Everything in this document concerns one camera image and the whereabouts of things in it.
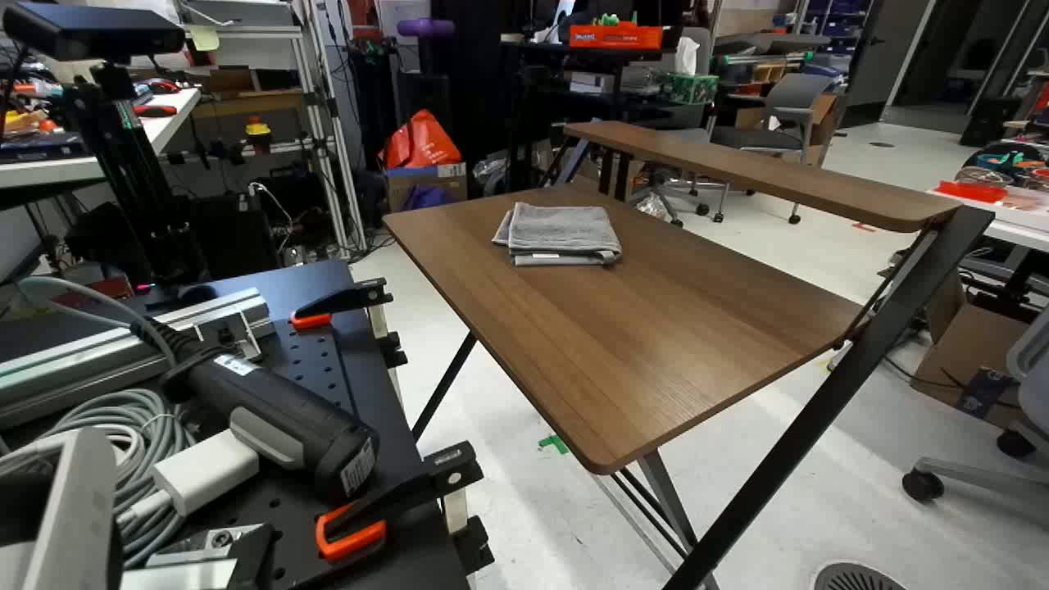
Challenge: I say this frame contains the orange black clamp front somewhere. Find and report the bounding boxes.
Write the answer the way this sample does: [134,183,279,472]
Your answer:
[315,444,483,563]

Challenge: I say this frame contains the aluminium extrusion rail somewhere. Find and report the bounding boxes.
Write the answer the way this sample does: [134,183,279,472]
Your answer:
[0,287,272,425]

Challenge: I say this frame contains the wooden desk with black legs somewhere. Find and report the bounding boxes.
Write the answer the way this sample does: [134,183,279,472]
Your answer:
[386,122,993,590]

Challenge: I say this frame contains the orange tray on shelf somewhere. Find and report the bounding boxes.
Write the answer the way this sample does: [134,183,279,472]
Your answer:
[566,23,661,51]

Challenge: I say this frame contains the orange bag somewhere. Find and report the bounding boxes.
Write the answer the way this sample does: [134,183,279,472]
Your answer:
[380,107,463,167]

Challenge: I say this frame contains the white power adapter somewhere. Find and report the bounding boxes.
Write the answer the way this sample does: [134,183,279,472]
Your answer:
[154,428,258,514]

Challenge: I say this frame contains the grey towel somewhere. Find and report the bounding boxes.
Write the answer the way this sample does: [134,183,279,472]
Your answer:
[492,204,623,266]

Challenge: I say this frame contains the coiled grey cable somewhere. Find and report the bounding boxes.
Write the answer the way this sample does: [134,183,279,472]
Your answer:
[31,388,197,570]

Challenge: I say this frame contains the black handheld scanner tool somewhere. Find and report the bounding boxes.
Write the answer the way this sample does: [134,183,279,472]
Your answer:
[134,320,378,506]

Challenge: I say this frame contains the cardboard box under bag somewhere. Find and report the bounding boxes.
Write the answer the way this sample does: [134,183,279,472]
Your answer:
[386,165,468,211]

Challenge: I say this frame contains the orange black clamp rear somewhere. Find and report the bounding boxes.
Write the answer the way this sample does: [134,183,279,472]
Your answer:
[290,280,390,336]

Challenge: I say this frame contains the cardboard box on floor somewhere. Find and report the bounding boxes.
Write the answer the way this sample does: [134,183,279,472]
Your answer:
[912,304,1025,425]

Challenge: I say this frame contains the orange black clamp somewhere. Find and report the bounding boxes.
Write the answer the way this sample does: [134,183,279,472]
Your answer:
[290,280,390,336]
[315,444,483,563]

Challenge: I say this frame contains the grey office chair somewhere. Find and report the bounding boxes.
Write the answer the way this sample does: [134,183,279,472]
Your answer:
[644,69,846,230]

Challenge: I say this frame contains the office chair base right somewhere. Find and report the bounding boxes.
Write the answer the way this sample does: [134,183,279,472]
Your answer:
[898,308,1049,508]

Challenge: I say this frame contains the black perforated workbench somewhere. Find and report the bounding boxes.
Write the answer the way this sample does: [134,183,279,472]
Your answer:
[0,255,499,590]

